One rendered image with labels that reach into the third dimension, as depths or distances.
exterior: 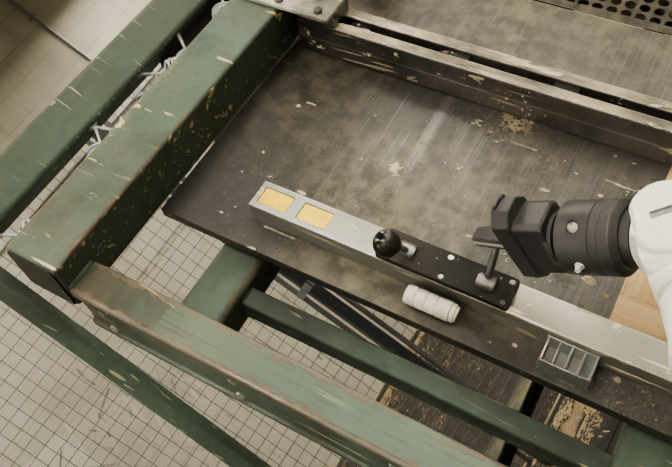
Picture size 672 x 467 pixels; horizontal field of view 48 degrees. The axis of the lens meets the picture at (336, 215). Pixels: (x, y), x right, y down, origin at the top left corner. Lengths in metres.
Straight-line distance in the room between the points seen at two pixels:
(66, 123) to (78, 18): 4.63
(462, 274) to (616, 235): 0.27
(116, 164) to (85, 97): 0.60
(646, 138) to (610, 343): 0.35
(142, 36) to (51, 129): 0.32
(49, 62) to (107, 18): 0.58
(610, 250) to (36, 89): 5.53
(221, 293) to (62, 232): 0.25
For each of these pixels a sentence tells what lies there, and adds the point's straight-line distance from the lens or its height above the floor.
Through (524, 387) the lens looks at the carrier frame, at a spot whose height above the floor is 0.79.
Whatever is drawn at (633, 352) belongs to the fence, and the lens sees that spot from 1.05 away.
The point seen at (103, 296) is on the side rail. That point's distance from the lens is 1.14.
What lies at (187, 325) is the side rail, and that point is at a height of 1.69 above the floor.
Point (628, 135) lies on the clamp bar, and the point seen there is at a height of 1.31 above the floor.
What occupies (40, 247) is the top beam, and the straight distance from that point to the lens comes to 1.16.
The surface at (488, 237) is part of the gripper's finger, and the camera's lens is 0.98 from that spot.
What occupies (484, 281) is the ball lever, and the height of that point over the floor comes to 1.40.
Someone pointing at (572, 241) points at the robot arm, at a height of 1.41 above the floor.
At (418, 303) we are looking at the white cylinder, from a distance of 1.07.
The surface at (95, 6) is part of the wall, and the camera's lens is 6.42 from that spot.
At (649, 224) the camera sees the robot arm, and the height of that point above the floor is 1.39.
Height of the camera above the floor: 1.72
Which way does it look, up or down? 6 degrees down
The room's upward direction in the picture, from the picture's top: 53 degrees counter-clockwise
